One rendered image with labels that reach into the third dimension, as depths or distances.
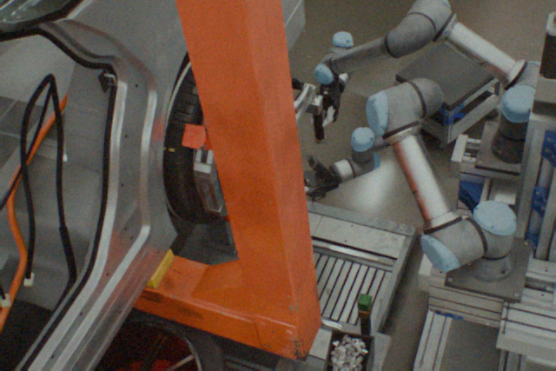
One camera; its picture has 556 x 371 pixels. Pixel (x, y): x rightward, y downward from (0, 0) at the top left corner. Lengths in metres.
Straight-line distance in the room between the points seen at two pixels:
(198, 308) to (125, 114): 0.71
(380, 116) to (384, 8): 2.63
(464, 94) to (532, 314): 1.47
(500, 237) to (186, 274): 1.04
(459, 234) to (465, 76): 1.66
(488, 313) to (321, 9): 2.72
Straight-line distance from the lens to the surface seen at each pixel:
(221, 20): 1.54
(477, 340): 2.96
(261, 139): 1.73
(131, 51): 2.15
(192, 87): 2.50
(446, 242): 2.16
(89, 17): 2.00
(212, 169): 2.49
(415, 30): 2.54
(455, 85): 3.67
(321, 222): 3.43
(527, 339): 2.38
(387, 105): 2.15
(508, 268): 2.35
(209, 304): 2.52
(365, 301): 2.49
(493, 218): 2.21
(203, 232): 3.29
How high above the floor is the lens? 2.75
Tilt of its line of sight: 46 degrees down
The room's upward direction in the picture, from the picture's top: 9 degrees counter-clockwise
